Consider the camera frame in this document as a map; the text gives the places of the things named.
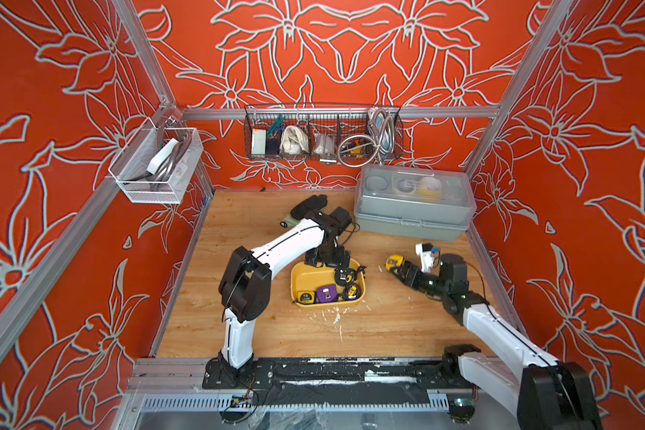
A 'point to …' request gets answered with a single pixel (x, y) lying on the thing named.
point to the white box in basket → (258, 141)
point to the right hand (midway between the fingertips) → (388, 271)
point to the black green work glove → (315, 203)
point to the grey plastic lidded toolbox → (413, 202)
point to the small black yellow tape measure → (351, 292)
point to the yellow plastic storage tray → (308, 278)
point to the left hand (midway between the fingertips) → (333, 264)
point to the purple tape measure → (326, 294)
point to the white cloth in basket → (293, 141)
